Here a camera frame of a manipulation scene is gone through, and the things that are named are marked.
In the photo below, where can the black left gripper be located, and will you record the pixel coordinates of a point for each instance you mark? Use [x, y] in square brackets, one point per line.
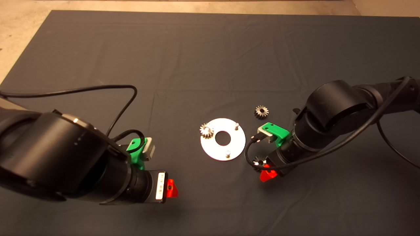
[147, 186]

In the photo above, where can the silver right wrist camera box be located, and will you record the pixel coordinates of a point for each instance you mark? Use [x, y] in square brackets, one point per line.
[269, 139]

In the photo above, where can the small steel planetary gear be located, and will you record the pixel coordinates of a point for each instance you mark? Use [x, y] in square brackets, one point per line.
[204, 133]
[264, 114]
[261, 161]

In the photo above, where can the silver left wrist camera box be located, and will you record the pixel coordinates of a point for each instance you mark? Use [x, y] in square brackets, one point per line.
[149, 150]

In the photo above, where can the dark grey table cloth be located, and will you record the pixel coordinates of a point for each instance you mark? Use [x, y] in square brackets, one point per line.
[295, 49]

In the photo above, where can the green right camera mount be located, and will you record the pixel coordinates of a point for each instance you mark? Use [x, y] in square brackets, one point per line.
[279, 132]

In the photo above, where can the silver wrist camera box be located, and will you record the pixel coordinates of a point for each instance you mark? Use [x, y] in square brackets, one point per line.
[269, 139]
[149, 150]

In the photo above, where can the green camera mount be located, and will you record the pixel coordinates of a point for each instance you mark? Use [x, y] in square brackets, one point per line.
[136, 160]
[279, 132]

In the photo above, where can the round metal carrier plate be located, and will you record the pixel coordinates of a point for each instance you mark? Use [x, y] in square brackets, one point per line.
[236, 144]

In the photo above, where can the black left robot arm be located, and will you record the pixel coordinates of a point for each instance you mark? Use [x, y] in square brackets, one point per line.
[49, 154]

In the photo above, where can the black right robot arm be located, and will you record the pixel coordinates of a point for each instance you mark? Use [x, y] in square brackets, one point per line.
[334, 105]

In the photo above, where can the green left camera mount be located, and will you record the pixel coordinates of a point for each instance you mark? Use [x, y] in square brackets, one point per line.
[136, 160]

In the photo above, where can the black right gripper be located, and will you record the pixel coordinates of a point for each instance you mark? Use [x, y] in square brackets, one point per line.
[287, 157]

